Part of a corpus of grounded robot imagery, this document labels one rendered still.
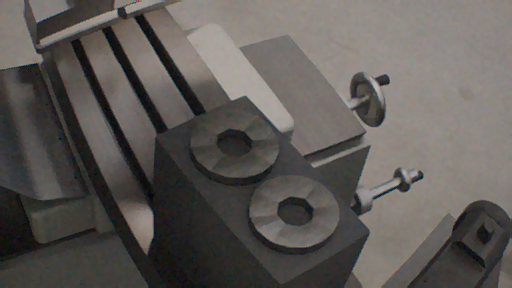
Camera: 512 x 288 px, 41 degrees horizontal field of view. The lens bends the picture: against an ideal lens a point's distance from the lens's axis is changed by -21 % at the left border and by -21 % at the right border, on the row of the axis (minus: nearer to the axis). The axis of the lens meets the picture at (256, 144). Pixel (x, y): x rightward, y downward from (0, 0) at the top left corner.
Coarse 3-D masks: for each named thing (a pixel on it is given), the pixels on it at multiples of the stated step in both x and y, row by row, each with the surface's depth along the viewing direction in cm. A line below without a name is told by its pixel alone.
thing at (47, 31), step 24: (48, 0) 119; (72, 0) 119; (96, 0) 121; (120, 0) 124; (144, 0) 128; (168, 0) 129; (48, 24) 117; (72, 24) 121; (96, 24) 123; (48, 48) 120
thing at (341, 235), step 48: (240, 96) 92; (192, 144) 85; (240, 144) 87; (288, 144) 88; (192, 192) 84; (240, 192) 83; (288, 192) 82; (192, 240) 89; (240, 240) 79; (288, 240) 78; (336, 240) 80
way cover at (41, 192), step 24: (0, 72) 123; (24, 72) 126; (0, 96) 117; (24, 96) 121; (48, 96) 124; (24, 120) 117; (48, 120) 120; (0, 144) 107; (24, 144) 113; (48, 144) 116; (0, 168) 102; (24, 168) 109; (72, 168) 114; (24, 192) 104; (48, 192) 108; (72, 192) 111
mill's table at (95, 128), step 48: (96, 48) 122; (144, 48) 122; (192, 48) 123; (96, 96) 118; (144, 96) 119; (192, 96) 118; (96, 144) 109; (144, 144) 110; (96, 192) 113; (144, 192) 108; (144, 240) 100
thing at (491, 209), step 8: (480, 200) 159; (472, 208) 158; (480, 208) 156; (488, 208) 155; (496, 208) 154; (464, 216) 160; (496, 216) 153; (504, 216) 153; (456, 224) 163; (504, 224) 152
